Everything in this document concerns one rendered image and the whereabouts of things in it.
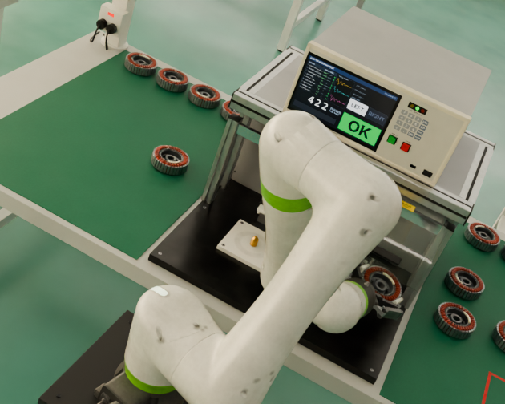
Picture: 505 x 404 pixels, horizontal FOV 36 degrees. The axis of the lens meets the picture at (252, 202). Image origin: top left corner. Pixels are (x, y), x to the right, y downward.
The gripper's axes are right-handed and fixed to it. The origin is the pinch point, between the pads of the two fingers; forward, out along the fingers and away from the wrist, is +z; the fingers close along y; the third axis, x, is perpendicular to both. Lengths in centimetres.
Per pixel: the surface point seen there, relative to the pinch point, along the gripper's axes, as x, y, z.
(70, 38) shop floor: -76, -234, 166
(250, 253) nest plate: -18.4, -30.1, -2.8
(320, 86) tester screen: 27, -45, -4
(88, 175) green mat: -34, -78, -12
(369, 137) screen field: 25.1, -27.8, 1.7
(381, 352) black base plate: -11.3, 11.9, -1.6
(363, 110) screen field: 29.5, -32.9, -1.3
